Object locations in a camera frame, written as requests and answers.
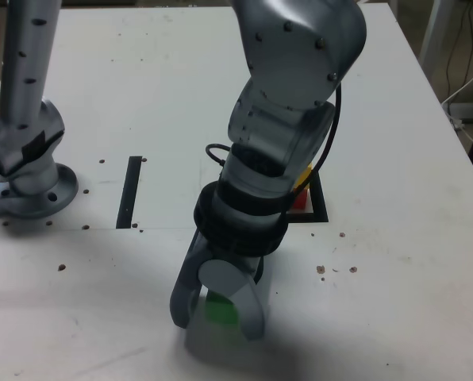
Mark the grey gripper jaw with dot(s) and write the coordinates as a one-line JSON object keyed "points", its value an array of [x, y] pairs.
{"points": [[224, 278], [181, 301]]}

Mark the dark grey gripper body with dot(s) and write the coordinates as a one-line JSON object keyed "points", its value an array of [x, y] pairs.
{"points": [[254, 266]]}

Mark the green cube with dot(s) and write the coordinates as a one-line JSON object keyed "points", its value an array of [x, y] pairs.
{"points": [[220, 311]]}

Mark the red cube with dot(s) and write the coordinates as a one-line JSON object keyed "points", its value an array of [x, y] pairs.
{"points": [[301, 200]]}

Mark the yellow cube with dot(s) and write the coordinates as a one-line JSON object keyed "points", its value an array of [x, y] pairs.
{"points": [[304, 176]]}

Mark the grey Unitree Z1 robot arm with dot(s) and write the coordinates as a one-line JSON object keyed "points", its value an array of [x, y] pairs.
{"points": [[292, 59]]}

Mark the black tape square outline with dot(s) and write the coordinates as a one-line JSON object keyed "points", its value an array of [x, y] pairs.
{"points": [[320, 198]]}

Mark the black tape strip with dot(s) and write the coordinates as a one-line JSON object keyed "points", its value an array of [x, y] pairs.
{"points": [[128, 194]]}

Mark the white metal post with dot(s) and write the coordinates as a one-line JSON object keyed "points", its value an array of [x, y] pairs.
{"points": [[433, 31]]}

